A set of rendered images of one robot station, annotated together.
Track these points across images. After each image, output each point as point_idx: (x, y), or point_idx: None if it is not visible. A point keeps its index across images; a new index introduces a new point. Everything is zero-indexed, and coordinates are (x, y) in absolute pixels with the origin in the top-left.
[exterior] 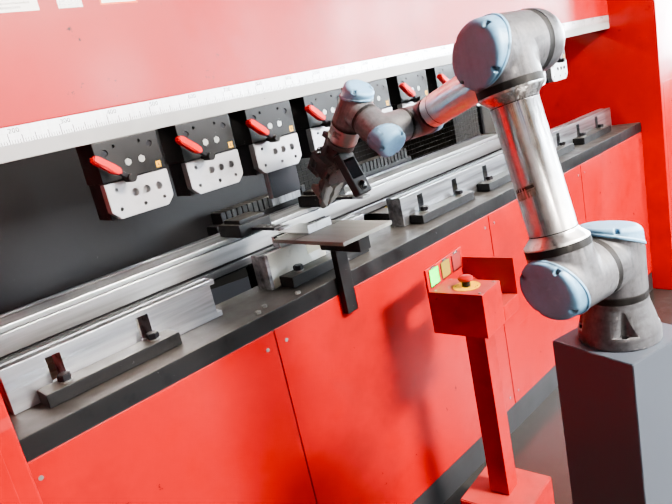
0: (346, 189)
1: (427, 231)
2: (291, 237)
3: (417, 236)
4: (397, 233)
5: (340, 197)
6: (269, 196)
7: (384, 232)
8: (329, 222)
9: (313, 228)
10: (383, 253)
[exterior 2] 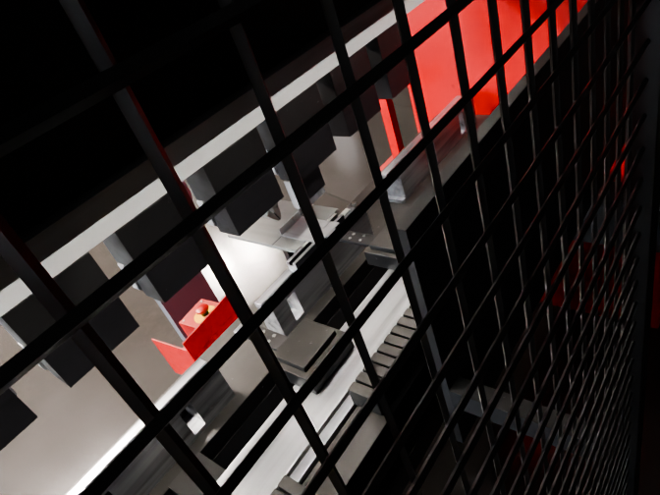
0: (274, 448)
1: (198, 357)
2: (318, 210)
3: (213, 343)
4: (232, 359)
5: (276, 332)
6: (323, 183)
7: (247, 369)
8: (282, 232)
9: (296, 218)
10: (255, 300)
